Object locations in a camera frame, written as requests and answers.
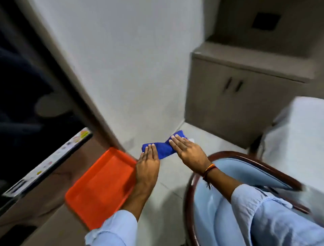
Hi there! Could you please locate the person's left hand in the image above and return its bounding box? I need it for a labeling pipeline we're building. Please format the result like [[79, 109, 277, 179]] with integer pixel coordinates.
[[136, 143, 160, 191]]

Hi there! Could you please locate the person's right hand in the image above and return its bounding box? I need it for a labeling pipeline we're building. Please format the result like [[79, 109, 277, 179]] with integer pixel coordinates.
[[169, 134, 212, 176]]

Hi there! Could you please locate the blue cloth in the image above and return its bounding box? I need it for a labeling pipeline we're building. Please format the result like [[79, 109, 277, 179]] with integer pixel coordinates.
[[141, 130, 189, 160]]

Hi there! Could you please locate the person's right forearm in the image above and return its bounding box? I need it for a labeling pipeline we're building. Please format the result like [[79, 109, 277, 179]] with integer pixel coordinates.
[[205, 166, 324, 246]]

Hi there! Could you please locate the person's left forearm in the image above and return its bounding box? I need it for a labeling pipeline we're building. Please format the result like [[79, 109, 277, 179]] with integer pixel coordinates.
[[85, 181, 154, 246]]

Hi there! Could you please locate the orange plastic tray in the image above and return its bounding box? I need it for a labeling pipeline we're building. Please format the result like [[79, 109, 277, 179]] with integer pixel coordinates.
[[65, 147, 137, 231]]

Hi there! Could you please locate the grey two-door cabinet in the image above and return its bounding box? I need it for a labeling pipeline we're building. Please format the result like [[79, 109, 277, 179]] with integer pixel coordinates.
[[184, 41, 315, 150]]

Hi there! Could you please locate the wooden chair with blue cushion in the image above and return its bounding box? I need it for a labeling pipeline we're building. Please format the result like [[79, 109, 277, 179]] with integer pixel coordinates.
[[183, 151, 312, 246]]

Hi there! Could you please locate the white strip with stickers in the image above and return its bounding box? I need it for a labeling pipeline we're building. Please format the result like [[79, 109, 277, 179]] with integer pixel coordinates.
[[2, 127, 93, 198]]

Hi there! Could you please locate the white covered furniture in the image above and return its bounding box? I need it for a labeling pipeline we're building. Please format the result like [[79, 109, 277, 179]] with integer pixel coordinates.
[[260, 96, 324, 216]]

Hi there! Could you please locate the orange and red thread bracelet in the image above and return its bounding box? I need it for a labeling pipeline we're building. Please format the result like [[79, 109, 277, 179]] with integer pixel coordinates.
[[202, 163, 218, 190]]

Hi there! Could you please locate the black square wall panel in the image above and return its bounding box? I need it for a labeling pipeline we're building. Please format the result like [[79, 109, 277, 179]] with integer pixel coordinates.
[[251, 12, 281, 31]]

